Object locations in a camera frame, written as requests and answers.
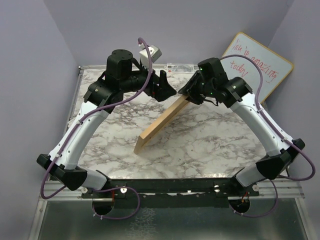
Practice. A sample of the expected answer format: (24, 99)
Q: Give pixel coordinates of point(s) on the black mounting bar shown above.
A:
(172, 192)

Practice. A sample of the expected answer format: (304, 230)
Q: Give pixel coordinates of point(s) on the left aluminium side rail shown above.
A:
(74, 98)

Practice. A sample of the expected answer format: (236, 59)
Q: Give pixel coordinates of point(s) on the white label strip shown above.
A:
(179, 68)

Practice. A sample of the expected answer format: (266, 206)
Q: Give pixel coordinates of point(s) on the whiteboard with red writing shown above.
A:
(246, 56)

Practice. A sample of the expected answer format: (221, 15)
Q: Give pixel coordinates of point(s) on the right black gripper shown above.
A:
(190, 87)

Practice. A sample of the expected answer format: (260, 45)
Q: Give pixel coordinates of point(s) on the light wooden picture frame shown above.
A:
(164, 119)

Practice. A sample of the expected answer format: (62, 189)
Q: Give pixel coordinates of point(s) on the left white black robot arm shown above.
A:
(123, 74)

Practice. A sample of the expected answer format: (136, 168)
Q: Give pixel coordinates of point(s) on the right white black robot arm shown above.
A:
(211, 81)

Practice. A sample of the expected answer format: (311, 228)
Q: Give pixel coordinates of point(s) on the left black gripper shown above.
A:
(159, 87)

